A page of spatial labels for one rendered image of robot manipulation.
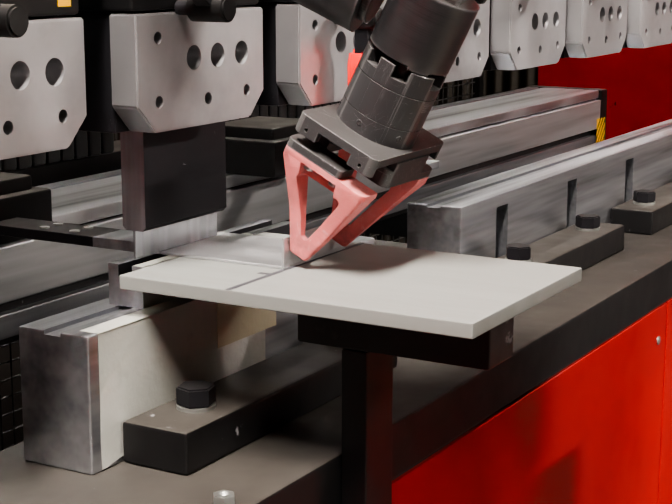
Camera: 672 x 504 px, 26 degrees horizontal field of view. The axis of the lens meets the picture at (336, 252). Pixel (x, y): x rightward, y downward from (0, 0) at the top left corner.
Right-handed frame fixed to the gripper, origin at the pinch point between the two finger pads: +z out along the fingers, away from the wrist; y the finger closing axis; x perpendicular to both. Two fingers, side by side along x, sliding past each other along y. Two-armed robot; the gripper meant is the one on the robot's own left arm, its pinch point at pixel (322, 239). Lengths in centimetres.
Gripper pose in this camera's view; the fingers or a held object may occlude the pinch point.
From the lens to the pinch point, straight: 102.3
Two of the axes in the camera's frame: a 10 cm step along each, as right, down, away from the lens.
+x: 7.7, 5.4, -3.4
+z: -3.9, 8.2, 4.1
